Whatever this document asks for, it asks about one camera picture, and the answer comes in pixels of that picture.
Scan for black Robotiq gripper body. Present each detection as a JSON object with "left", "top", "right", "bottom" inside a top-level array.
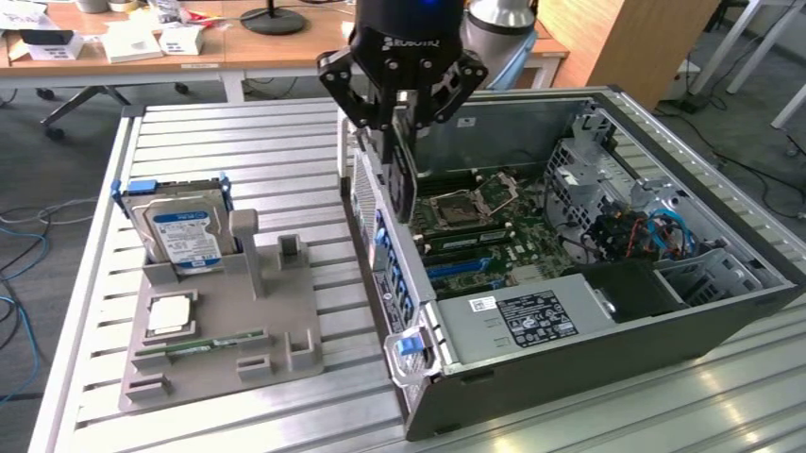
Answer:
[{"left": 347, "top": 0, "right": 469, "bottom": 120}]

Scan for wooden desk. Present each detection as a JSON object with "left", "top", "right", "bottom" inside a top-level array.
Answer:
[{"left": 0, "top": 0, "right": 571, "bottom": 103}]

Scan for black Nvidia graphics card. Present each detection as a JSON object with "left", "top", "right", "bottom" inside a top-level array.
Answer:
[{"left": 379, "top": 89, "right": 422, "bottom": 226}]

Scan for white table frame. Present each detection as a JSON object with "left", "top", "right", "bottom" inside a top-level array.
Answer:
[{"left": 689, "top": 0, "right": 806, "bottom": 128}]

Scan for blue wire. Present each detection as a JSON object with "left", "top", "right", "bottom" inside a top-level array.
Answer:
[{"left": 648, "top": 207, "right": 700, "bottom": 260}]

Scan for white open box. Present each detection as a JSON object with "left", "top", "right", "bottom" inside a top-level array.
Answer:
[{"left": 100, "top": 21, "right": 166, "bottom": 65}]

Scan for silver chipset heat sink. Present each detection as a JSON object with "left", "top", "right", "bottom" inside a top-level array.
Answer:
[{"left": 510, "top": 267, "right": 549, "bottom": 287}]

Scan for black chair base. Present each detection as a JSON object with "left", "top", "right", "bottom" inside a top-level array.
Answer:
[{"left": 34, "top": 83, "right": 191, "bottom": 141}]

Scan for perforated metal drive cage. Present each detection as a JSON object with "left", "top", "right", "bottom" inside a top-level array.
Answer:
[{"left": 545, "top": 136, "right": 638, "bottom": 237}]

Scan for black lamp base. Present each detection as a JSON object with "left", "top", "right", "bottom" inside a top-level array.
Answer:
[{"left": 238, "top": 0, "right": 310, "bottom": 37}]

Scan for printed papers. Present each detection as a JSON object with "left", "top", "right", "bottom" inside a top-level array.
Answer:
[{"left": 0, "top": 3, "right": 52, "bottom": 32}]

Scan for CPU socket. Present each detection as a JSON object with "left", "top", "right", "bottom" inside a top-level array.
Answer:
[{"left": 431, "top": 191, "right": 490, "bottom": 227}]

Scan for metal socket cover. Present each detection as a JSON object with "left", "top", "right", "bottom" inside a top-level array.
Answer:
[{"left": 478, "top": 172, "right": 527, "bottom": 211}]

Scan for grey power supply unit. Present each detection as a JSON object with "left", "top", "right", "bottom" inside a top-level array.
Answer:
[{"left": 434, "top": 274, "right": 618, "bottom": 367}]

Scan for black cable bundle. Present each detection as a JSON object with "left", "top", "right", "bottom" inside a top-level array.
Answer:
[{"left": 585, "top": 211, "right": 650, "bottom": 263}]

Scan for grey parts rack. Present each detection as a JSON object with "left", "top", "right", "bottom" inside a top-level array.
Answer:
[{"left": 118, "top": 207, "right": 326, "bottom": 415}]

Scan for hard disk with blue bracket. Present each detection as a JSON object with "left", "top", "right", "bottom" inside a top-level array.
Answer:
[{"left": 110, "top": 172, "right": 238, "bottom": 277}]

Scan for grey floor cable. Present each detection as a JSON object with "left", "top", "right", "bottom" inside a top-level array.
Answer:
[{"left": 0, "top": 195, "right": 100, "bottom": 227}]

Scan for installed RAM stick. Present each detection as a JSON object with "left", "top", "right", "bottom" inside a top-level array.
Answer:
[{"left": 425, "top": 228, "right": 513, "bottom": 251}]

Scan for blue floor cable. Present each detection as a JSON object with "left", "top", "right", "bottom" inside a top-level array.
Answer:
[{"left": 0, "top": 226, "right": 50, "bottom": 405}]

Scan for black and white box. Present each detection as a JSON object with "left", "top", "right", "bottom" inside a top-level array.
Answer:
[{"left": 16, "top": 28, "right": 87, "bottom": 61}]

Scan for metal disk bay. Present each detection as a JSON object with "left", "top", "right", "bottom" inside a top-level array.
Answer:
[{"left": 654, "top": 248, "right": 768, "bottom": 308}]

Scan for wooden cabinet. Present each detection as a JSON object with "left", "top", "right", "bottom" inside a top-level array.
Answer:
[{"left": 534, "top": 0, "right": 724, "bottom": 103}]

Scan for white labelled box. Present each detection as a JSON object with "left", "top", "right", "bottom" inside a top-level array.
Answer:
[{"left": 156, "top": 25, "right": 207, "bottom": 57}]

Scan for red wire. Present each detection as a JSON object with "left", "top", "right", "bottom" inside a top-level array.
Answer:
[{"left": 626, "top": 219, "right": 650, "bottom": 259}]

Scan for green RAM stick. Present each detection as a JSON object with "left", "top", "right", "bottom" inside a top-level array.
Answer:
[{"left": 135, "top": 329, "right": 266, "bottom": 359}]

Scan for dark grey PC case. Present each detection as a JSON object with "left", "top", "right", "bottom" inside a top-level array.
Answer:
[{"left": 337, "top": 84, "right": 806, "bottom": 443}]

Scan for silver CPU chip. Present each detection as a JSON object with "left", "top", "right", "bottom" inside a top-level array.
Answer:
[{"left": 146, "top": 296, "right": 194, "bottom": 337}]

